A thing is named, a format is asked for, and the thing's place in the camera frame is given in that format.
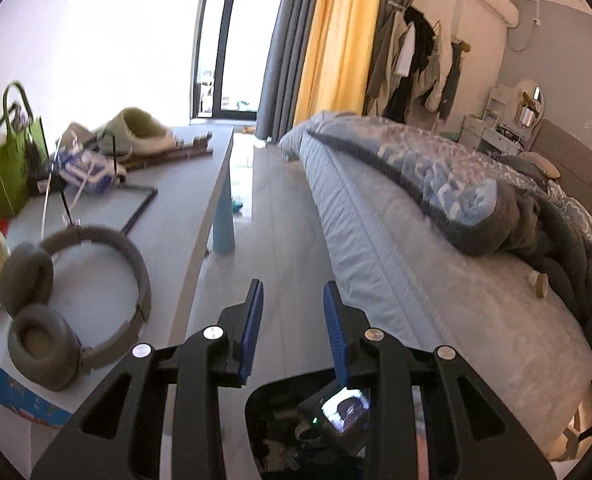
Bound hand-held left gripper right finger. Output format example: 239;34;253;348
322;280;558;480

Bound white dressing table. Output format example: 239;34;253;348
460;84;537;156

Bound yellow curtain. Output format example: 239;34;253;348
293;0;387;124

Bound hanging grey coat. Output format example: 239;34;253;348
365;10;407;107

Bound black trash bin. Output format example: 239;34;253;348
244;371;377;480

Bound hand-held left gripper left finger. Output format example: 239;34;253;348
30;279;265;480

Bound white cable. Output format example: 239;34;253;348
39;170;57;244

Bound wooden sticks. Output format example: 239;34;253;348
122;132;215;171

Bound grey headphones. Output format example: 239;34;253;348
0;224;153;392

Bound small black box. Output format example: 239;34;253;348
28;170;67;197

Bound blue printed box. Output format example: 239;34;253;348
0;357;74;429

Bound hanging black jacket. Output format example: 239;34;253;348
383;7;437;124

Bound green tote bag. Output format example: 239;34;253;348
0;81;51;220

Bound black wire stand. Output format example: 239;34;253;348
58;130;158;236

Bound oval mirror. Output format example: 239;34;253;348
513;78;547;129

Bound light blue table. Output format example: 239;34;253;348
0;125;237;427

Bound hanging dark garment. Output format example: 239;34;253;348
435;39;470;119

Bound air conditioner power cable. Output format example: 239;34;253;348
505;2;542;54

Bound bed with grey sheet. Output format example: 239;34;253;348
278;112;592;462

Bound black framed glass door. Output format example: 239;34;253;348
188;0;297;124

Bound grey headboard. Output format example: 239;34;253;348
528;118;592;242

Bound grey blue patterned blanket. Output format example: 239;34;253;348
305;112;592;387

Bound beige pillow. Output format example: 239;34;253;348
518;152;562;180

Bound hanging white shirt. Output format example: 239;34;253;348
395;22;417;77

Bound hanging beige jacket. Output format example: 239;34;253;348
418;22;450;104

